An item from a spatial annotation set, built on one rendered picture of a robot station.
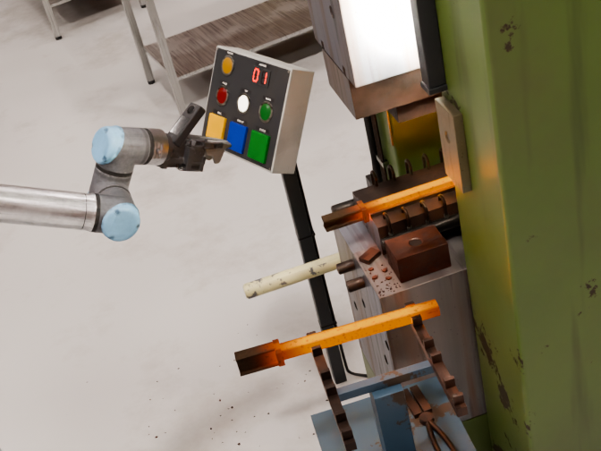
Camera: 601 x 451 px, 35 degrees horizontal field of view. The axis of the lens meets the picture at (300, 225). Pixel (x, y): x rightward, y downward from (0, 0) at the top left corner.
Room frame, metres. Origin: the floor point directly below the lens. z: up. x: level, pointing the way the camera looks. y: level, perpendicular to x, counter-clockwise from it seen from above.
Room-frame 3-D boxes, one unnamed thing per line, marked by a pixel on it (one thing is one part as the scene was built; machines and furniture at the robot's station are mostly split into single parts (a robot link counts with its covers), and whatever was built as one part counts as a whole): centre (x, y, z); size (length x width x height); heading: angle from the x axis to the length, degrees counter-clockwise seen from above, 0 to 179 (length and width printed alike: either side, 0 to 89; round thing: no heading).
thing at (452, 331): (1.88, -0.38, 0.69); 0.56 x 0.38 x 0.45; 97
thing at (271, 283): (2.23, -0.02, 0.62); 0.44 x 0.05 x 0.05; 97
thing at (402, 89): (1.93, -0.36, 1.32); 0.42 x 0.20 x 0.10; 97
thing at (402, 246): (1.73, -0.24, 0.95); 0.12 x 0.09 x 0.07; 97
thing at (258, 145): (2.30, 0.05, 1.01); 0.07 x 0.05 x 0.07; 32
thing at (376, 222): (1.93, -0.36, 0.96); 0.42 x 0.20 x 0.09; 97
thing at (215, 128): (2.46, 0.16, 1.01); 0.07 x 0.05 x 0.07; 32
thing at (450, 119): (1.61, -0.32, 1.27); 0.09 x 0.02 x 0.17; 7
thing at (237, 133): (2.38, 0.11, 1.01); 0.07 x 0.05 x 0.07; 32
